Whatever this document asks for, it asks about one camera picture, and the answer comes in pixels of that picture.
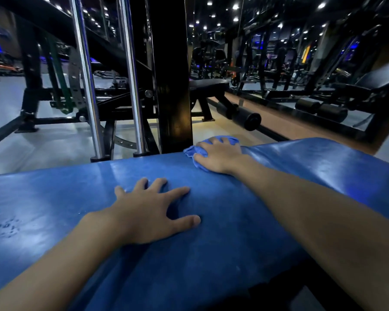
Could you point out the person's right forearm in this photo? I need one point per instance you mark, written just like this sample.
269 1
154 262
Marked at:
337 229

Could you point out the black workout bench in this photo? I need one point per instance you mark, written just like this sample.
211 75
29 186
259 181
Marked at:
210 87

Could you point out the black gym machine frame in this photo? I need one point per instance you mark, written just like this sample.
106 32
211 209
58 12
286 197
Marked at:
35 103

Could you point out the blue bench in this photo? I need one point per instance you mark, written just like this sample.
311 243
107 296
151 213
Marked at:
246 239

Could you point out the chrome guide rod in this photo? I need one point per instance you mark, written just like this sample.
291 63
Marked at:
131 87
87 87

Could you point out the person's left hand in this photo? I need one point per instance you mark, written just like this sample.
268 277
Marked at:
146 217

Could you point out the blue microfibre cloth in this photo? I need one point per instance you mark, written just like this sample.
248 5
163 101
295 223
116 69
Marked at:
194 150

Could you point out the black framed wall mirror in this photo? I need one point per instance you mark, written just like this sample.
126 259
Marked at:
311 61

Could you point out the person's right hand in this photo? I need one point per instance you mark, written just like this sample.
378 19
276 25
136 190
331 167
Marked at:
223 158

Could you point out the person's left forearm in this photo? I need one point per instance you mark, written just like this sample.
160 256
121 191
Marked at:
48 272

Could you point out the black roller pad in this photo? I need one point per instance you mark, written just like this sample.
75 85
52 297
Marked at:
243 116

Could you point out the black machine upright column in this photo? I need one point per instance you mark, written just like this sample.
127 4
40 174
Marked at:
171 77

